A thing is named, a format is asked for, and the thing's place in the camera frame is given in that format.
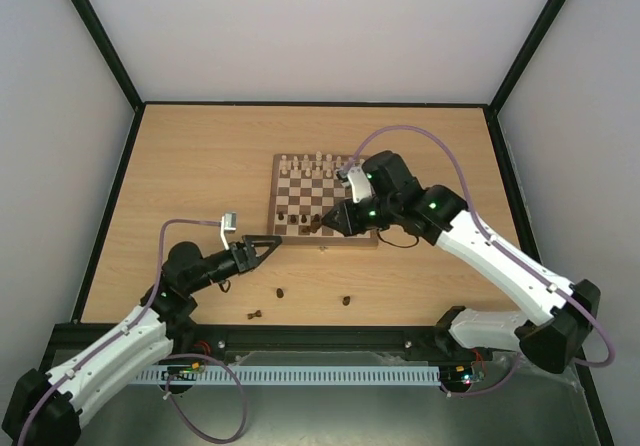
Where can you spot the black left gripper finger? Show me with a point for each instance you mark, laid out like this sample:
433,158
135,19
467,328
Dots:
263,254
262,241

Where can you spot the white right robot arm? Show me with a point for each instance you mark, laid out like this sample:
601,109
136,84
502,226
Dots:
555,315

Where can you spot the light blue cable duct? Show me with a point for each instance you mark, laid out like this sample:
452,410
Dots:
294,376

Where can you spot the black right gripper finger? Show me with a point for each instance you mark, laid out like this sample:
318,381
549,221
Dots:
338,230
341,214

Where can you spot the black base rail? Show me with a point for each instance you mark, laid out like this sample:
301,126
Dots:
451,341

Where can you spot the wooden chess board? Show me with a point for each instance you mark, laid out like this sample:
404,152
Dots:
309,196

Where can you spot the black frame post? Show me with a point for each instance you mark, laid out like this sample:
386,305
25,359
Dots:
96,30
535,37

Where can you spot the black frame post right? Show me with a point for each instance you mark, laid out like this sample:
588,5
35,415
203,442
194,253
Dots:
535,37

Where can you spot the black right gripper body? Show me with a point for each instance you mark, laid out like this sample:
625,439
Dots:
345,216

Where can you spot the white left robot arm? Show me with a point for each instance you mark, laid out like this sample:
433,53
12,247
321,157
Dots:
53,407

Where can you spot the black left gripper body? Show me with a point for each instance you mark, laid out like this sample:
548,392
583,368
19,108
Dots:
239,262

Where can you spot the black frame post left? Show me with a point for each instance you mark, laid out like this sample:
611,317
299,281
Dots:
96,30

